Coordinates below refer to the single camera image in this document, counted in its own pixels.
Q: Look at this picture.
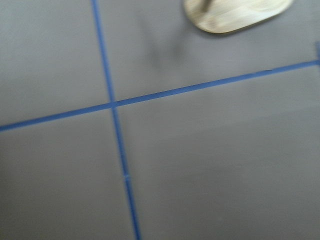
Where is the wooden cup storage rack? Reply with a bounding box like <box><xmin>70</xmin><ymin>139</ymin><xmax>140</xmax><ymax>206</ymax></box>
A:
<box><xmin>183</xmin><ymin>0</ymin><xmax>293</xmax><ymax>34</ymax></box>

